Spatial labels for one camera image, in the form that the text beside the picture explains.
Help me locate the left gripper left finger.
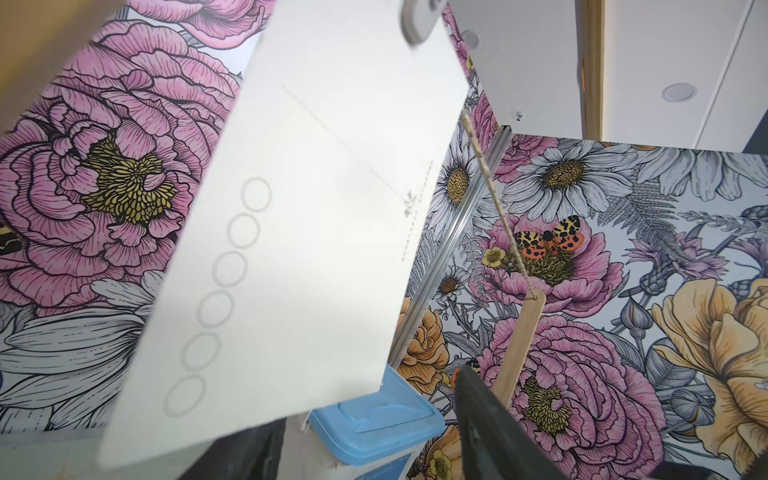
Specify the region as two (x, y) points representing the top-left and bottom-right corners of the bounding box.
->
(179, 418), (286, 480)

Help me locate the right wooden post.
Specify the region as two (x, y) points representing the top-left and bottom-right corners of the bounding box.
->
(491, 288), (546, 409)

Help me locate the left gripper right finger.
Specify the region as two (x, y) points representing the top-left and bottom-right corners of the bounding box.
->
(454, 366), (565, 480)

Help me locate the wooden post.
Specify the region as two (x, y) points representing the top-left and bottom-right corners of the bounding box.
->
(491, 288), (546, 409)
(1, 0), (124, 132)

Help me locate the left wooden post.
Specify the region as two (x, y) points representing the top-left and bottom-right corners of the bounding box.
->
(1, 0), (124, 132)

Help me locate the blue lidded storage box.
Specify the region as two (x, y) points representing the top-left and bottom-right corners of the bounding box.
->
(308, 367), (445, 479)

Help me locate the grey clothespin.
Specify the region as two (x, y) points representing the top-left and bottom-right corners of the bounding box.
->
(400, 0), (448, 46)

